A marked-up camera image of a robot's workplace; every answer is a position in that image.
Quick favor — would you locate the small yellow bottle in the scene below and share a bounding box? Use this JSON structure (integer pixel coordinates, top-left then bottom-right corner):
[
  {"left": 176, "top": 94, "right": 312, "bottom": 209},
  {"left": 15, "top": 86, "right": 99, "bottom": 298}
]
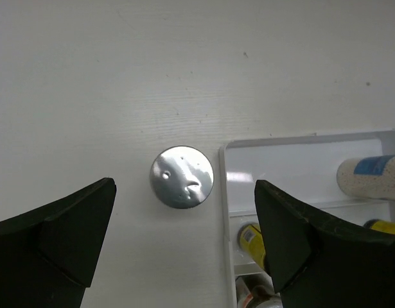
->
[
  {"left": 364, "top": 219, "right": 395, "bottom": 235},
  {"left": 237, "top": 223, "right": 266, "bottom": 270}
]

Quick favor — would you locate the short red-label jar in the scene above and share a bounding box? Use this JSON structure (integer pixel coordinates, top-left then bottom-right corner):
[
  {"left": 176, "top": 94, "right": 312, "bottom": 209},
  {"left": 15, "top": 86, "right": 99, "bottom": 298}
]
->
[{"left": 235, "top": 274, "right": 283, "bottom": 308}]

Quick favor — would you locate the white divided tray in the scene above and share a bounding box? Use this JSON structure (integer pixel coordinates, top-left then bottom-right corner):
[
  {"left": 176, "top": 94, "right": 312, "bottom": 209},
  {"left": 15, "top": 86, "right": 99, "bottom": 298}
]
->
[{"left": 219, "top": 128, "right": 395, "bottom": 307}]

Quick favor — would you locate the tall silver-capped shaker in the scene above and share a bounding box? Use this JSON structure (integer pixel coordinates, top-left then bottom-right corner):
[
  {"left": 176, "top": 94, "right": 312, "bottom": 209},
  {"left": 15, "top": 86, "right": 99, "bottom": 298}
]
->
[
  {"left": 337, "top": 155, "right": 395, "bottom": 201},
  {"left": 149, "top": 146, "right": 215, "bottom": 210}
]

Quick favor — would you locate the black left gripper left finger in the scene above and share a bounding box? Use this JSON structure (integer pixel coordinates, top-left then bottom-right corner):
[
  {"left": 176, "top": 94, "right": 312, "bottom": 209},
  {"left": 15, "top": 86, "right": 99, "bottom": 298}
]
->
[{"left": 0, "top": 178, "right": 117, "bottom": 307}]

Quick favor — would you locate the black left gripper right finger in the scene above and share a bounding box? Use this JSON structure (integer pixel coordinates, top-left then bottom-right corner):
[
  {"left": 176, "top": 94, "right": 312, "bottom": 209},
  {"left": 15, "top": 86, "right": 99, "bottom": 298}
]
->
[{"left": 254, "top": 180, "right": 395, "bottom": 307}]

